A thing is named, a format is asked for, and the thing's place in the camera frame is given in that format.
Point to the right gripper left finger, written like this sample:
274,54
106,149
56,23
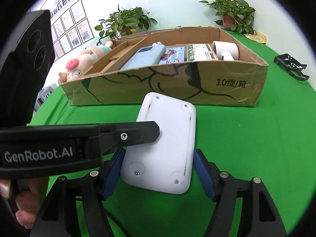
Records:
58,215

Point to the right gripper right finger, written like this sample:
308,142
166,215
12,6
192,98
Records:
259,214

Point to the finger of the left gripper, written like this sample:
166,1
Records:
126,134

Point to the white device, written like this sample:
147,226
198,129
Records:
166,164

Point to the pink pig plush toy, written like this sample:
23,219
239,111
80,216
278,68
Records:
77,66

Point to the long narrow cardboard tray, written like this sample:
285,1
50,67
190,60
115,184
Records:
117,57

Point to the light blue phone case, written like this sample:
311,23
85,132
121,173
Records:
145,56

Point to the blue board game box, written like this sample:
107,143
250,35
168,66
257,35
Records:
173,55

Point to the green white medicine box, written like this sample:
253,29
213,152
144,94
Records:
200,52

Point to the large cardboard box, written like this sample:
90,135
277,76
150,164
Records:
214,82

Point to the white handheld fan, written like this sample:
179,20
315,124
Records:
226,50

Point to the person's left hand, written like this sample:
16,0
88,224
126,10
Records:
30,201

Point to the grey plastic stool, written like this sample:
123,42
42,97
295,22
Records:
43,94

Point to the white enamel mug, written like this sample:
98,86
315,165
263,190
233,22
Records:
103,40

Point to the framed certificate lower right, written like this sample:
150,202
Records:
85,31

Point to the framed certificate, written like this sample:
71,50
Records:
85,31
78,12

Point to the left potted green plant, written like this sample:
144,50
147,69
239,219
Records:
124,22

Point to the potted green plant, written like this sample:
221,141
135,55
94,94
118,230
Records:
124,22
236,15

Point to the framed certificate upper right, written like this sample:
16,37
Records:
78,12

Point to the right potted green plant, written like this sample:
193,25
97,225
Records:
236,15

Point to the yellow dried leaf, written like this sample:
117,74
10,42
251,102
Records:
257,37

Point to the black left camera box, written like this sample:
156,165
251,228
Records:
25,62

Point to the black plastic bracket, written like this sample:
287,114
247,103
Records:
292,66

